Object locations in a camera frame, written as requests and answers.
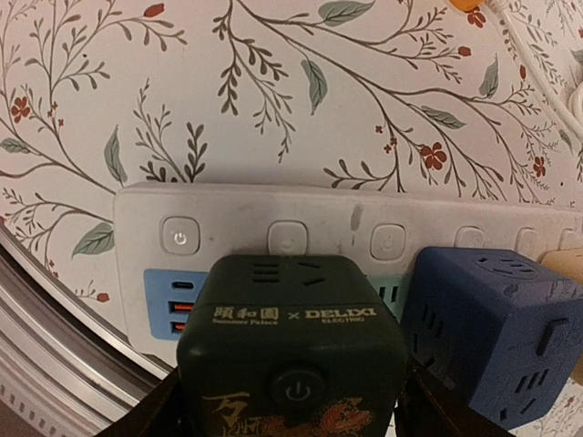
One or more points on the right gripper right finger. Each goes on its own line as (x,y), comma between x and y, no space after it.
(426,408)

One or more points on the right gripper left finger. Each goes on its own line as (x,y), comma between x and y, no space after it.
(157,414)

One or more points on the blue cube socket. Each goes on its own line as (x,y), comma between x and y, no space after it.
(499,330)

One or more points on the dark green cube socket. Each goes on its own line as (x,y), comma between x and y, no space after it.
(290,346)

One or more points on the white multicolour power strip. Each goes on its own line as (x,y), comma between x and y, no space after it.
(367,129)

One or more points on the beige cube socket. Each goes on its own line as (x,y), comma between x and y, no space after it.
(568,263)

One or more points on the orange power strip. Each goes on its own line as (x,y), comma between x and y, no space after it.
(466,5)

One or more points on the floral table mat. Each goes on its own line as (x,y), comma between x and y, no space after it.
(86,111)

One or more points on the front aluminium rail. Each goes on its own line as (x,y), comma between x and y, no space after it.
(65,371)

